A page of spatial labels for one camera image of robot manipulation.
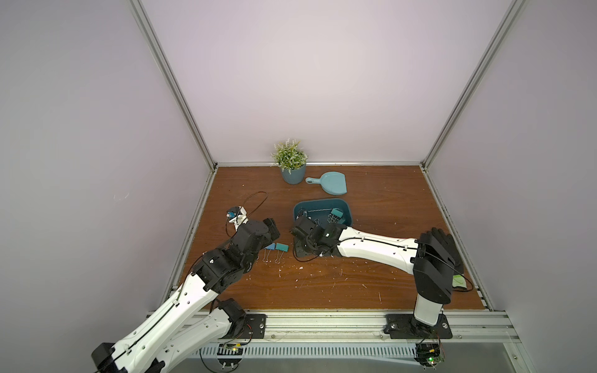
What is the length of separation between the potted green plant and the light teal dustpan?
100 mm

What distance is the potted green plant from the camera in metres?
1.02

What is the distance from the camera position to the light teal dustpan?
112cm
